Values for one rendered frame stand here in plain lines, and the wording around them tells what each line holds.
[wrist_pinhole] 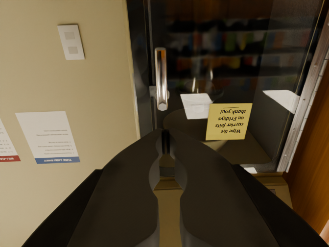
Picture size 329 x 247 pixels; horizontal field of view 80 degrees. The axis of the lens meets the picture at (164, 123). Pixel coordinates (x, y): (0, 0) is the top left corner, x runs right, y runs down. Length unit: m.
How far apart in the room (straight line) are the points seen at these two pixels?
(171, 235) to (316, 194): 0.32
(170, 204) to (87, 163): 0.67
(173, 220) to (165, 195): 0.05
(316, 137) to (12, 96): 1.01
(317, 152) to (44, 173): 1.10
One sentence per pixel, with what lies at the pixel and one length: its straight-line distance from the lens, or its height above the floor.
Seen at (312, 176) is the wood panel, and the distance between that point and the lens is 0.54.
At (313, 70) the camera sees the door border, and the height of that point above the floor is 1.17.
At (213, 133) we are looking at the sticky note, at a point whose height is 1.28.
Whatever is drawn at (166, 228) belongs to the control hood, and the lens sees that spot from 0.46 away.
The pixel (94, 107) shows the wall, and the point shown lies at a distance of 0.88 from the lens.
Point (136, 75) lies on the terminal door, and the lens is 0.33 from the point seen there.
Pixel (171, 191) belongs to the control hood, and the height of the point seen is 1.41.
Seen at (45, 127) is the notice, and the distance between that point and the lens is 1.01.
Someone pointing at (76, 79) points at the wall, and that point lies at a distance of 0.86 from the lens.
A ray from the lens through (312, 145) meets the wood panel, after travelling 0.53.
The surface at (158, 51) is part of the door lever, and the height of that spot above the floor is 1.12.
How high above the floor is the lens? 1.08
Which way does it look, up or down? 29 degrees up
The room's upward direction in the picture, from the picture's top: 178 degrees clockwise
